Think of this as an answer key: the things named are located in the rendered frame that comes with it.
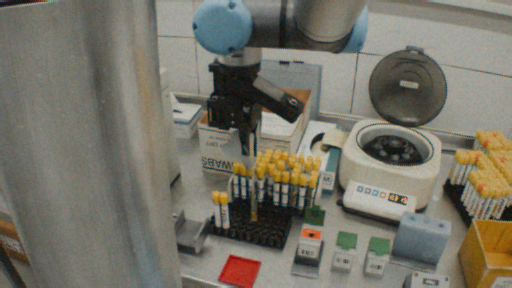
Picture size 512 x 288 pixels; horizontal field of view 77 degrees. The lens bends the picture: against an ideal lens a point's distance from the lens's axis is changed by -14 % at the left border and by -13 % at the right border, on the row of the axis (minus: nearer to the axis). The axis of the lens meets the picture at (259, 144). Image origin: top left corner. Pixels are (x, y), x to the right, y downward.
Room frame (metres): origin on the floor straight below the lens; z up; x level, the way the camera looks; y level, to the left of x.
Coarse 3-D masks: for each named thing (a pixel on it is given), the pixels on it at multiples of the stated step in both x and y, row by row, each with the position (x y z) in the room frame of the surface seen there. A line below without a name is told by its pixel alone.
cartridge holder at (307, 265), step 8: (320, 248) 0.50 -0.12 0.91; (296, 256) 0.48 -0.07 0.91; (304, 256) 0.48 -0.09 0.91; (320, 256) 0.50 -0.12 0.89; (296, 264) 0.48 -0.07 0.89; (304, 264) 0.47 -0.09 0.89; (312, 264) 0.47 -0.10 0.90; (296, 272) 0.46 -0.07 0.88; (304, 272) 0.46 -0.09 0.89; (312, 272) 0.45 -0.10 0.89
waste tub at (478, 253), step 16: (480, 224) 0.49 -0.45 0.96; (496, 224) 0.48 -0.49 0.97; (464, 240) 0.49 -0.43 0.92; (480, 240) 0.44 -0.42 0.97; (496, 240) 0.48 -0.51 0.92; (464, 256) 0.46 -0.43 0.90; (480, 256) 0.41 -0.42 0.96; (496, 256) 0.47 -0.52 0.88; (464, 272) 0.43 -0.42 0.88; (480, 272) 0.38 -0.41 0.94; (496, 272) 0.36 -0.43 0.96
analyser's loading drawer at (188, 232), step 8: (176, 216) 0.58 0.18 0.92; (184, 216) 0.57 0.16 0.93; (176, 224) 0.54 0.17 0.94; (184, 224) 0.56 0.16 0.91; (192, 224) 0.56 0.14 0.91; (200, 224) 0.56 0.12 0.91; (208, 224) 0.56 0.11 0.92; (176, 232) 0.53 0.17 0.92; (184, 232) 0.54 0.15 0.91; (192, 232) 0.54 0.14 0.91; (200, 232) 0.52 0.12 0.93; (208, 232) 0.55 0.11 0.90; (176, 240) 0.51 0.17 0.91; (184, 240) 0.51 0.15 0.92; (192, 240) 0.51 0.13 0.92; (200, 240) 0.51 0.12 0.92
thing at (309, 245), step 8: (304, 224) 0.52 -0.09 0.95; (304, 232) 0.50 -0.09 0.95; (312, 232) 0.50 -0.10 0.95; (320, 232) 0.50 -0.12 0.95; (304, 240) 0.49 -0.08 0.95; (312, 240) 0.48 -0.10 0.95; (320, 240) 0.48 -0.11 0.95; (304, 248) 0.48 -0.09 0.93; (312, 248) 0.48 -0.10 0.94; (312, 256) 0.47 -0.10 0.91
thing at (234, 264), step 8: (232, 256) 0.50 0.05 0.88; (240, 256) 0.50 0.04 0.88; (224, 264) 0.48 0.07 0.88; (232, 264) 0.49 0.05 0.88; (240, 264) 0.49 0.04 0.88; (248, 264) 0.49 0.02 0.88; (256, 264) 0.49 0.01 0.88; (224, 272) 0.47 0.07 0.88; (232, 272) 0.47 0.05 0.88; (240, 272) 0.47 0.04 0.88; (248, 272) 0.47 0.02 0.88; (256, 272) 0.46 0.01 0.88; (224, 280) 0.44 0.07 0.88; (232, 280) 0.45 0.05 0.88; (240, 280) 0.45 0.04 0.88; (248, 280) 0.45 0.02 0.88
